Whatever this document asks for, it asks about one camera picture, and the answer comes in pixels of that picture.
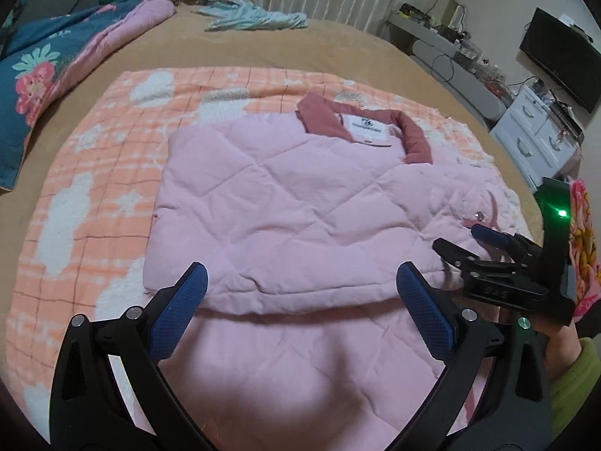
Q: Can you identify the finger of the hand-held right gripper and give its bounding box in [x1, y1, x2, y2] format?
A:
[471, 224, 541, 264]
[432, 238, 498, 273]

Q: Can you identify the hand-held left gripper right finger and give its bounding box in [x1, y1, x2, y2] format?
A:
[376, 262, 552, 451]

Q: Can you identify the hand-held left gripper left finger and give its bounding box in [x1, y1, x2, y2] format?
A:
[49, 262, 221, 451]

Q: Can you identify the pink quilted jacket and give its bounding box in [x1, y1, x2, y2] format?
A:
[141, 93, 522, 451]

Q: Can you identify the person's right forearm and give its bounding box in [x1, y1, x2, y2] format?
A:
[549, 338, 601, 440]

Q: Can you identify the person's right hand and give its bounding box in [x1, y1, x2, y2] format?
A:
[495, 305, 585, 381]

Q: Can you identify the pink cartoon blanket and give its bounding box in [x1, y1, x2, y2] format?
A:
[566, 179, 601, 320]

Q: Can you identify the white drawer cabinet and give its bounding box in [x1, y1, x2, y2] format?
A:
[491, 89, 585, 191]

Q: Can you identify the grey desk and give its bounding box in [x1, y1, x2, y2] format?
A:
[387, 12, 508, 120]

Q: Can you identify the orange plaid blanket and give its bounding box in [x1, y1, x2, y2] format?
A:
[9, 67, 522, 433]

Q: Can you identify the clutter of small desk things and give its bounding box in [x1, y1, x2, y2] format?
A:
[399, 2, 510, 92]

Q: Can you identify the black flat screen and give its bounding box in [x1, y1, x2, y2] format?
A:
[519, 8, 601, 114]

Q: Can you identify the bed with tan sheet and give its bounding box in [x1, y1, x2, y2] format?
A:
[0, 2, 550, 320]

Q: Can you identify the blue floral quilt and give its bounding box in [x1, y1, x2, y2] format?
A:
[0, 0, 178, 193]

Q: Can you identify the light blue garment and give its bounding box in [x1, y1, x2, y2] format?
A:
[195, 2, 308, 33]

